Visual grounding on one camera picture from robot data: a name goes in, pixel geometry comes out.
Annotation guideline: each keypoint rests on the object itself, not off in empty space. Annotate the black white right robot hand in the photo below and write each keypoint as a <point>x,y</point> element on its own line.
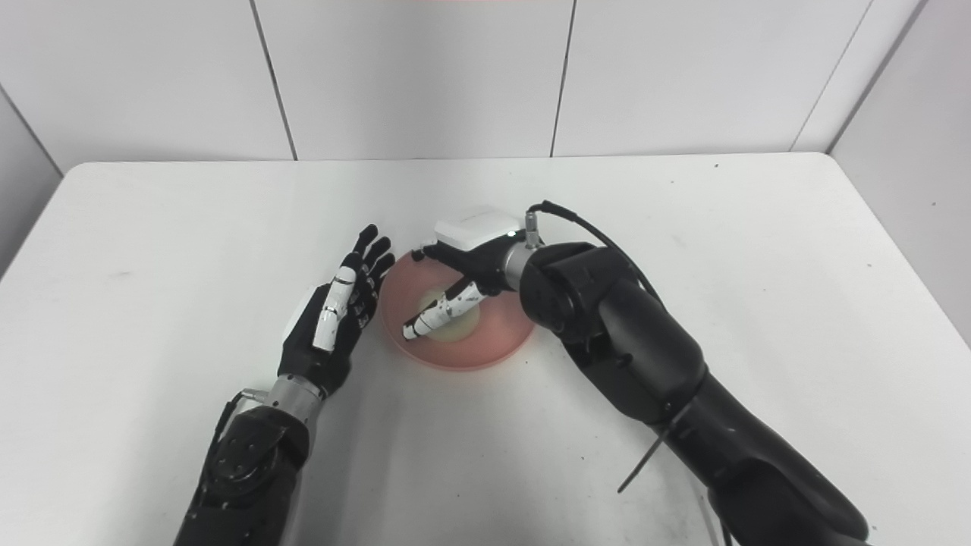
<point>478,262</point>

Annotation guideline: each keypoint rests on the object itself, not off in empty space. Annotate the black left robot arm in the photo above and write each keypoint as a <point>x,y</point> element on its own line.
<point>246,470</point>

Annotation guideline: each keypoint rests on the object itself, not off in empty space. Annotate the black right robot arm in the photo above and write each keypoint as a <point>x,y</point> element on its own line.
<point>645,356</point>

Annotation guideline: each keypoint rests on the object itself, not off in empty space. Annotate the cream steamed bun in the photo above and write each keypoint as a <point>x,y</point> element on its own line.
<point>459,327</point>

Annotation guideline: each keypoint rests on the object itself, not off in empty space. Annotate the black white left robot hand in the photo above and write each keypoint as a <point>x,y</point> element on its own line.
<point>318,356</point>

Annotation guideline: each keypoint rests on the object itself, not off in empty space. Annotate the pink round plate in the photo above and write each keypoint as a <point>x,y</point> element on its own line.
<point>485,341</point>

